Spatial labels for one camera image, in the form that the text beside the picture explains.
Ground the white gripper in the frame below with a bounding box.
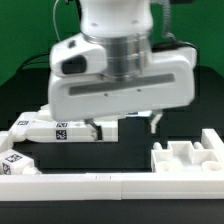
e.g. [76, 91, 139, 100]
[48, 47, 197, 140]

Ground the white chair seat piece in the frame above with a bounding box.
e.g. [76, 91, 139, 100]
[151, 141, 224, 173]

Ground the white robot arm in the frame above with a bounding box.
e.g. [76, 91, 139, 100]
[48, 0, 197, 141]

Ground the white flat back plate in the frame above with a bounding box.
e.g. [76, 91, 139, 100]
[126, 110, 152, 117]

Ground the white right fence rail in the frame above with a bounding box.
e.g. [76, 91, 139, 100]
[201, 129, 224, 150]

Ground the white fence rail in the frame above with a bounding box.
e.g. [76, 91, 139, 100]
[0, 131, 14, 154]
[0, 172, 224, 201]
[201, 129, 224, 150]

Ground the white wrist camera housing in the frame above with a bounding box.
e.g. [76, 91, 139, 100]
[50, 33, 107, 77]

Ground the white front fence rail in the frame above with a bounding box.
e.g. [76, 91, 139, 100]
[0, 172, 224, 201]

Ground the black cable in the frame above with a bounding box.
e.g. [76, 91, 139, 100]
[16, 51, 53, 73]

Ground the white left fence rail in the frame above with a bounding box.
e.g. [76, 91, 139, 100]
[0, 131, 14, 154]

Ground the white thin cable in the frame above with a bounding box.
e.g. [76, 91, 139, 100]
[52, 0, 64, 43]

